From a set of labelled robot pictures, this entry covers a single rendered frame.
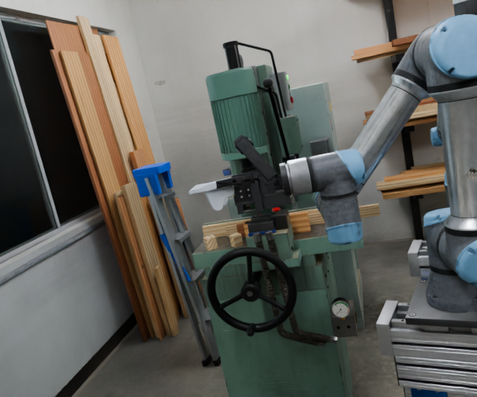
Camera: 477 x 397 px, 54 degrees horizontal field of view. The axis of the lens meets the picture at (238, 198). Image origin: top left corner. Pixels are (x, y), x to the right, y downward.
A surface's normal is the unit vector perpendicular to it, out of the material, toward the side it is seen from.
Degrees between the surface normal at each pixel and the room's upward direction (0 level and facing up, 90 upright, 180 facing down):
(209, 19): 90
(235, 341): 90
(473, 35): 82
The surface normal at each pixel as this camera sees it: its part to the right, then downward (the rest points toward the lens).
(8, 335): 0.95, -0.14
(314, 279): -0.19, 0.23
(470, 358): -0.47, 0.27
